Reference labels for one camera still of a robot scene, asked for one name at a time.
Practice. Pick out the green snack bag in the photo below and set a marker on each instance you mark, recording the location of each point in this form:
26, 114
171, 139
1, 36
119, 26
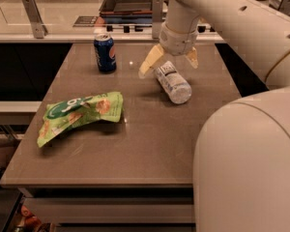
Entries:
68, 115

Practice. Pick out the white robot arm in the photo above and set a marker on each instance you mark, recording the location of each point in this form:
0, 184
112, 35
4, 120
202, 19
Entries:
241, 165

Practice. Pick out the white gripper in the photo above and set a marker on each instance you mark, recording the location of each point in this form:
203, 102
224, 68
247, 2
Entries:
178, 40

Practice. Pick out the clear plastic water bottle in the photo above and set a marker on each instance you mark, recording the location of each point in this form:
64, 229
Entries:
174, 85

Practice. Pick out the blue Pepsi soda can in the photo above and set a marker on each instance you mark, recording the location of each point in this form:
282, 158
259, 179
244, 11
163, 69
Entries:
105, 53

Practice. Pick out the orange object under table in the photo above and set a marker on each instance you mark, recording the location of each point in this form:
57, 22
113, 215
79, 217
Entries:
26, 221

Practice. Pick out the middle metal glass bracket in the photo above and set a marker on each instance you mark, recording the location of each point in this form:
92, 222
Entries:
157, 7

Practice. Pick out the left metal glass bracket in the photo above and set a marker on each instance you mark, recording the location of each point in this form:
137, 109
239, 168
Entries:
38, 27

